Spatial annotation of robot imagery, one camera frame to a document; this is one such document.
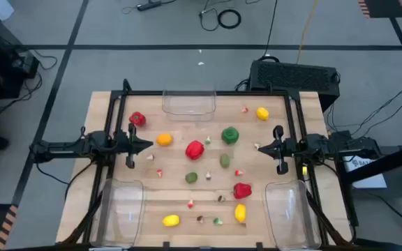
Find large red toy bell pepper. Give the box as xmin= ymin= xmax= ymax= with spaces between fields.
xmin=185 ymin=139 xmax=206 ymax=161

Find yellow cable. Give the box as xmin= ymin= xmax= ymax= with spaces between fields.
xmin=295 ymin=0 xmax=320 ymax=64

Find white paper sign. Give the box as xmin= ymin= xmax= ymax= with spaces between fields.
xmin=342 ymin=149 xmax=387 ymax=189

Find clear plastic bin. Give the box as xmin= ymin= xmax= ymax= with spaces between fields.
xmin=161 ymin=89 xmax=217 ymax=122
xmin=89 ymin=178 xmax=145 ymax=249
xmin=262 ymin=179 xmax=322 ymax=251

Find coiled black cable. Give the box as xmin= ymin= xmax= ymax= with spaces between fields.
xmin=217 ymin=8 xmax=242 ymax=30

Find orange toy lemon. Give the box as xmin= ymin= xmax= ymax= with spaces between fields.
xmin=156 ymin=133 xmax=174 ymax=147

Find black metal stand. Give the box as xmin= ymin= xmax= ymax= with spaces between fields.
xmin=334 ymin=139 xmax=402 ymax=233

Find black computer case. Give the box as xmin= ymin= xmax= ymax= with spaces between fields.
xmin=248 ymin=59 xmax=341 ymax=112

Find long black cable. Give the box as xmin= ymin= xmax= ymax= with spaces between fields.
xmin=259 ymin=0 xmax=281 ymax=63

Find green toy bell pepper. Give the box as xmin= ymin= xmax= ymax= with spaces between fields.
xmin=221 ymin=125 xmax=240 ymax=146

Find black power strip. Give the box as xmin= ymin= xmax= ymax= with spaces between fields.
xmin=136 ymin=0 xmax=163 ymax=12

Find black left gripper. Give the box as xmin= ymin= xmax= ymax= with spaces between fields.
xmin=117 ymin=123 xmax=154 ymax=169

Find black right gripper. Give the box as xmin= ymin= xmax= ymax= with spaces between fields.
xmin=258 ymin=125 xmax=298 ymax=175

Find yellow toy lemon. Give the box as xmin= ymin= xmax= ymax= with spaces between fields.
xmin=255 ymin=107 xmax=270 ymax=122
xmin=161 ymin=214 xmax=181 ymax=228
xmin=234 ymin=203 xmax=247 ymax=224

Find small red toy bell pepper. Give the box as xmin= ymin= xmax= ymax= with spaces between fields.
xmin=128 ymin=111 xmax=147 ymax=128

